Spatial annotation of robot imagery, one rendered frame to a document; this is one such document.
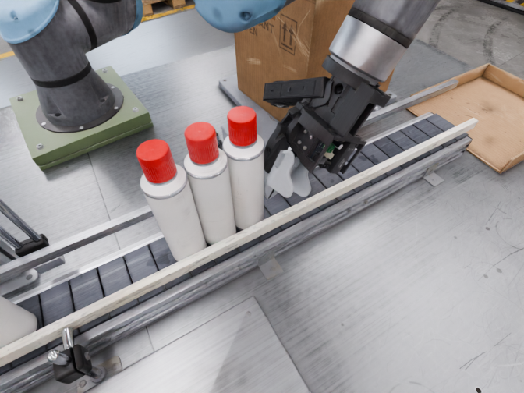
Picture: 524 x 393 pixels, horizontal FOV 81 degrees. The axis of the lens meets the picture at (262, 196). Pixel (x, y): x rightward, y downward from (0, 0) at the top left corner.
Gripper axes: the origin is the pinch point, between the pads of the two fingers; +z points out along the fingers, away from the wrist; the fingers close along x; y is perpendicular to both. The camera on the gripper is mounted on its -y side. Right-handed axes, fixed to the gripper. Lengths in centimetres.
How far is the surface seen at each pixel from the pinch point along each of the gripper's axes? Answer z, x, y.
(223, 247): 6.9, -7.9, 4.7
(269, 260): 10.5, 2.1, 6.2
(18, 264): 14.0, -29.8, -2.8
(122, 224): 8.3, -19.2, -2.6
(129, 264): 16.1, -17.0, -1.6
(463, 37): -66, 301, -133
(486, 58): -57, 286, -97
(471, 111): -22, 58, -3
